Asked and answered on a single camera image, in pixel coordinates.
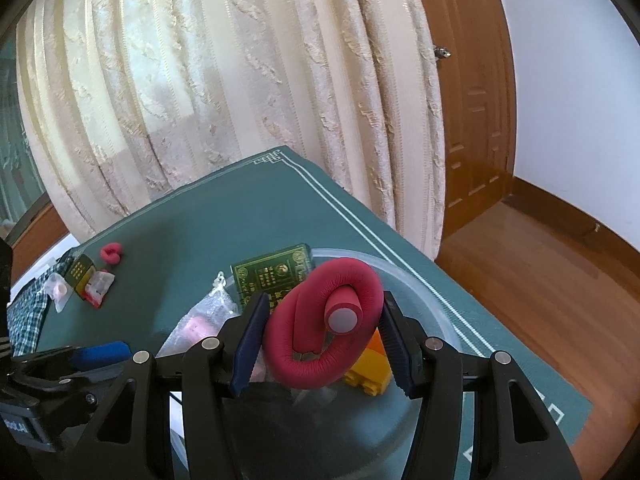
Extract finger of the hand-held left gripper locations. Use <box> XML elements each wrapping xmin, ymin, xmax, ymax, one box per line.
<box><xmin>14</xmin><ymin>361</ymin><xmax>127</xmax><ymax>395</ymax></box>
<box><xmin>10</xmin><ymin>341</ymin><xmax>129</xmax><ymax>369</ymax></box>

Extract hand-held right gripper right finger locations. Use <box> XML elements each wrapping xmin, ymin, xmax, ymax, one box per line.
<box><xmin>380</xmin><ymin>290</ymin><xmax>583</xmax><ymax>480</ymax></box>

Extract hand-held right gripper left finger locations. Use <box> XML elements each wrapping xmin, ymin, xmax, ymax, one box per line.
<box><xmin>87</xmin><ymin>291</ymin><xmax>271</xmax><ymax>480</ymax></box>

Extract yellow toy block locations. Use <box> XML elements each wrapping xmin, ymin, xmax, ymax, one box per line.
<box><xmin>342</xmin><ymin>330</ymin><xmax>393</xmax><ymax>396</ymax></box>

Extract bagged white pink socks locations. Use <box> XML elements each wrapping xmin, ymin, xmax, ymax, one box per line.
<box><xmin>172</xmin><ymin>272</ymin><xmax>266</xmax><ymax>386</ymax></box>

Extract clear plastic container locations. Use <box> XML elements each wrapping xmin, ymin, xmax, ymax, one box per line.
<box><xmin>157</xmin><ymin>247</ymin><xmax>463</xmax><ymax>480</ymax></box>

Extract large green yellow box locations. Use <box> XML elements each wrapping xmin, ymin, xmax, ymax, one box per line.
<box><xmin>230</xmin><ymin>243</ymin><xmax>316</xmax><ymax>311</ymax></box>

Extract red white packet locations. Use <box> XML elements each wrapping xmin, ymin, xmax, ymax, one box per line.
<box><xmin>80</xmin><ymin>270</ymin><xmax>116</xmax><ymax>309</ymax></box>

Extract blue plaid cloth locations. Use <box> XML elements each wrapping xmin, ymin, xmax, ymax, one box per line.
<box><xmin>7</xmin><ymin>255</ymin><xmax>68</xmax><ymax>356</ymax></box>

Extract small bag with pink item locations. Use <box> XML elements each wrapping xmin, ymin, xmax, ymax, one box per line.
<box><xmin>42</xmin><ymin>274</ymin><xmax>73</xmax><ymax>313</ymax></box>

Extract small green box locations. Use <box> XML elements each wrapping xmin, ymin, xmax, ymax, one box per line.
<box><xmin>62</xmin><ymin>254</ymin><xmax>98</xmax><ymax>293</ymax></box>

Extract green tablecloth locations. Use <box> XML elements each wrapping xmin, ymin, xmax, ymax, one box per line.
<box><xmin>10</xmin><ymin>145</ymin><xmax>596</xmax><ymax>480</ymax></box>

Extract brown wooden door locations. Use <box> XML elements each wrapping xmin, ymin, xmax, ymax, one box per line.
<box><xmin>407</xmin><ymin>0</ymin><xmax>516</xmax><ymax>238</ymax></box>

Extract cream patterned curtain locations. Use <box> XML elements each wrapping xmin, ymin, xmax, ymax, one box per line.
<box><xmin>15</xmin><ymin>0</ymin><xmax>446</xmax><ymax>261</ymax></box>

